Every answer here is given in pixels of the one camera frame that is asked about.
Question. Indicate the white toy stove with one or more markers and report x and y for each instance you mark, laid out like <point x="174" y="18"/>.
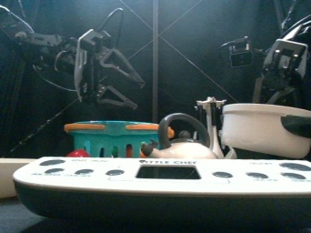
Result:
<point x="121" y="182"/>

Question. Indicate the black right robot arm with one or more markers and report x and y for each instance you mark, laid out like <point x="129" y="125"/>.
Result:
<point x="302" y="30"/>

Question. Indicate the orange toy food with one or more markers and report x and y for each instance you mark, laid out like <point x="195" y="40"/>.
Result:
<point x="128" y="151"/>

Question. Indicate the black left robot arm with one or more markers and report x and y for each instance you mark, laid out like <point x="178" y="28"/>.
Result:
<point x="40" y="39"/>

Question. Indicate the red toy tomato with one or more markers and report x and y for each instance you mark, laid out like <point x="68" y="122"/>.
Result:
<point x="77" y="153"/>

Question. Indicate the white and black toy appliance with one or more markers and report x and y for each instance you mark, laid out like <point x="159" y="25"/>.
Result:
<point x="210" y="115"/>

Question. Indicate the grey vertical frame pole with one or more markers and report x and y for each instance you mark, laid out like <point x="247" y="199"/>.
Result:
<point x="155" y="60"/>

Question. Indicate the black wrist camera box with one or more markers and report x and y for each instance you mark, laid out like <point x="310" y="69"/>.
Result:
<point x="240" y="54"/>

